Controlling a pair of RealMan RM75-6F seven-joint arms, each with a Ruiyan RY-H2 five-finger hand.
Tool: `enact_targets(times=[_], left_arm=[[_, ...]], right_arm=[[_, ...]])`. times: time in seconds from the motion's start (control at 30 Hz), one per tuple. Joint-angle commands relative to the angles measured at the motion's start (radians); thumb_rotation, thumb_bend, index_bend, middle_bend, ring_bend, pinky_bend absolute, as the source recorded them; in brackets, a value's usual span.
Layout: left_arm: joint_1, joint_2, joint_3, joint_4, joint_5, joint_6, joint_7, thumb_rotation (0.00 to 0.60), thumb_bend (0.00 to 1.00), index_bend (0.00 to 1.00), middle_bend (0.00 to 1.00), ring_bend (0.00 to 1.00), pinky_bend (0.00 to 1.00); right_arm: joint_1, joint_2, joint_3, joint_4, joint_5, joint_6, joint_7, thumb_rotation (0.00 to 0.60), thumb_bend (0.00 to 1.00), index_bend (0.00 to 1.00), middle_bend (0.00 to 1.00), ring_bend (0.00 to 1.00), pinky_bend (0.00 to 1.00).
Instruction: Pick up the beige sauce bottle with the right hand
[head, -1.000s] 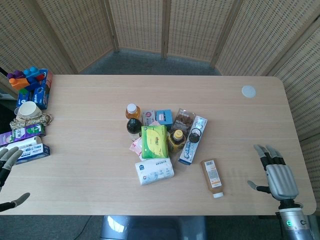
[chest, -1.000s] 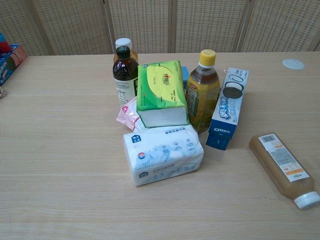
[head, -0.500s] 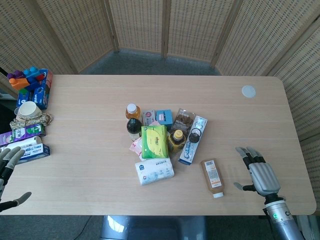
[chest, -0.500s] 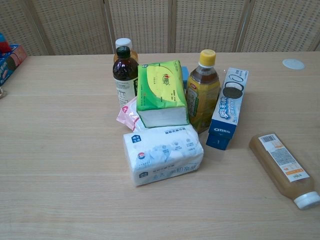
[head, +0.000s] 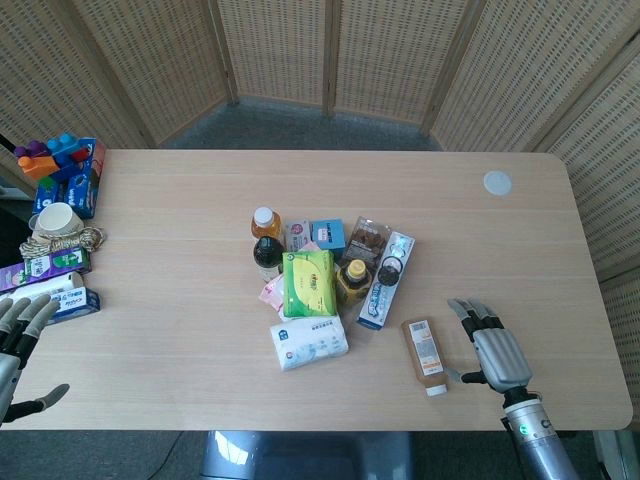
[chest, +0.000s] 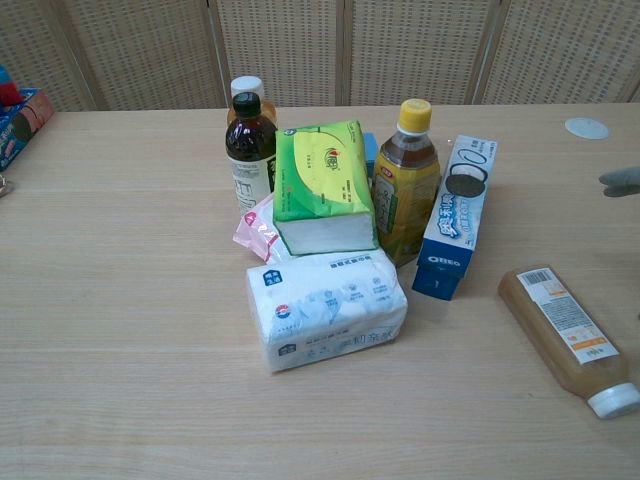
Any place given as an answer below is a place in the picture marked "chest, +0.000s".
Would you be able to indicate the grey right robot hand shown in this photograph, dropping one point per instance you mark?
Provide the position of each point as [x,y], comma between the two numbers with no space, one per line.
[621,181]

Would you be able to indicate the red blue plush toy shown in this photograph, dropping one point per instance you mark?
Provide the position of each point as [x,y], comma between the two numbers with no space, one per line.
[6,85]

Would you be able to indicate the blue red snack box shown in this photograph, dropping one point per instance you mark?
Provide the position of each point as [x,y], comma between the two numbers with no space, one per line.
[20,127]

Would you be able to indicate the pink wet wipes pack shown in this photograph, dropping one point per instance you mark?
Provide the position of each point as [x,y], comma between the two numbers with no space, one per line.
[256,230]

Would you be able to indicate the white cap amber bottle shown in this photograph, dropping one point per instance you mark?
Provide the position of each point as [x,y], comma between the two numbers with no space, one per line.
[248,86]

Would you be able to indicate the woven folding screen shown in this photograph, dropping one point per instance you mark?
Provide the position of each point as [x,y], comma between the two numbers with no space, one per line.
[320,50]

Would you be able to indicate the white round lid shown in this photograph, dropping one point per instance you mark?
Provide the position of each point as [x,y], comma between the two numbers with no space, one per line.
[587,128]

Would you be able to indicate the white tissue pack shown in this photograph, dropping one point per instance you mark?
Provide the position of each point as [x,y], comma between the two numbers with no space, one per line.
[327,312]

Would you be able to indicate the small light blue box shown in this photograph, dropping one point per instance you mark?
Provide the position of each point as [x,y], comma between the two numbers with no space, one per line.
[370,150]

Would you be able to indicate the orange juice bottle white cap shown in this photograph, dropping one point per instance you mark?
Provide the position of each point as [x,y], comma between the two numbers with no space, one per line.
[565,326]

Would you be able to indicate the green tissue pack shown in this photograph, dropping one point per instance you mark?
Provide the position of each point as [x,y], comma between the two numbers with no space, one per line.
[325,187]

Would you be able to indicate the dark tea bottle black cap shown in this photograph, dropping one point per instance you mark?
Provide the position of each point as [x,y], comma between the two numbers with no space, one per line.
[248,155]

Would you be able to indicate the blue Oreo cookie box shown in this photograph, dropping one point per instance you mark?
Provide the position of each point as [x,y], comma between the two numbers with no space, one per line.
[454,219]

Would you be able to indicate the yellow cap tea bottle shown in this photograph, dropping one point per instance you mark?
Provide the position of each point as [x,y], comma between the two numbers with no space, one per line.
[406,192]

